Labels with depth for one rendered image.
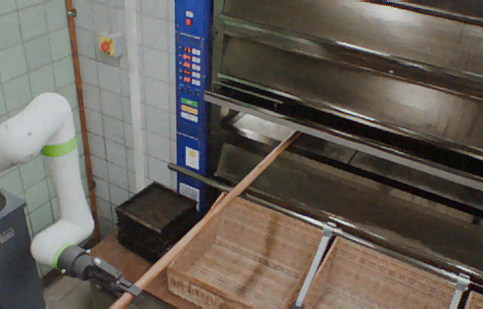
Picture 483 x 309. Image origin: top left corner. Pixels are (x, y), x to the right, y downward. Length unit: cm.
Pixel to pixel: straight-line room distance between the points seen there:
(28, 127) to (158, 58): 113
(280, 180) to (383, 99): 65
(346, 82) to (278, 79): 29
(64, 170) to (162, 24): 98
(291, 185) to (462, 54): 95
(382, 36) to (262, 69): 53
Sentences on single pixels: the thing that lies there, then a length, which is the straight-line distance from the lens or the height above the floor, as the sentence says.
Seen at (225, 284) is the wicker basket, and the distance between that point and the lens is 250.
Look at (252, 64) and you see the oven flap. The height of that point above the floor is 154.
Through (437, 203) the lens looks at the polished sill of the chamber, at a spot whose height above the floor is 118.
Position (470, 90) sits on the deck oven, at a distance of 197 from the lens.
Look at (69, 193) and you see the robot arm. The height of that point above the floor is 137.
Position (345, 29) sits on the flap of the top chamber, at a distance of 200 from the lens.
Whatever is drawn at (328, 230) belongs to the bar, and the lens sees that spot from 193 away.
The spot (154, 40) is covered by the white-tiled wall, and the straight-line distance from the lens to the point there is 250.
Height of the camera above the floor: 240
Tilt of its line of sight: 33 degrees down
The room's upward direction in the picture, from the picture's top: 4 degrees clockwise
